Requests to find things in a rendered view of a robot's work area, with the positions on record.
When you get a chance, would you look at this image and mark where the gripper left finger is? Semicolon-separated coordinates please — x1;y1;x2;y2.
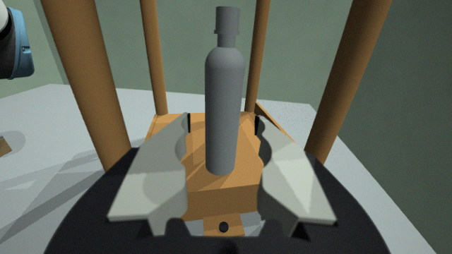
43;112;191;254

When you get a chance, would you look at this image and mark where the grey bottle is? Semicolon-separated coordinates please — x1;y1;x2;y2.
205;6;245;176

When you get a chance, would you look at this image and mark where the small wooden shelving unit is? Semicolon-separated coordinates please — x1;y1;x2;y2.
40;0;392;236

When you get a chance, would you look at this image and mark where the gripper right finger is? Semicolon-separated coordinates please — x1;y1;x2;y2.
254;115;391;254

